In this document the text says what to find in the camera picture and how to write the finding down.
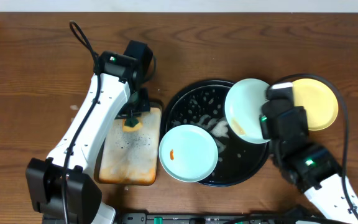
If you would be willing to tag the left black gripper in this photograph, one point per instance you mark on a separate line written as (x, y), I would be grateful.
(134, 113)

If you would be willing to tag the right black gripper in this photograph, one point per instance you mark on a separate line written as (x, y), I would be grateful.
(278, 104)

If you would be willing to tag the yellow green scrub sponge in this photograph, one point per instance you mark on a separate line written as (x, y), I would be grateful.
(131, 124)

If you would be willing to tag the light blue plate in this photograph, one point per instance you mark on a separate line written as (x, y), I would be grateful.
(242, 109)
(188, 153)

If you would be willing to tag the yellow plate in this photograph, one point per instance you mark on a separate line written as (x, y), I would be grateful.
(318, 100)

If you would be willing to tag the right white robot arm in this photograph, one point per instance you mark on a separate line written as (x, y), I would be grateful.
(306, 164)

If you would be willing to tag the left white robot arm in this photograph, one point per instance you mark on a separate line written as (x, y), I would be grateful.
(62, 186)

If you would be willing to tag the rectangular soapy water tray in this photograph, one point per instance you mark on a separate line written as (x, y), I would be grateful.
(130, 157)

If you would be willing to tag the round black tray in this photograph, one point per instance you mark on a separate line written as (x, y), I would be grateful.
(202, 104)

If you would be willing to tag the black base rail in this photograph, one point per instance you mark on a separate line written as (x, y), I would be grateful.
(144, 218)

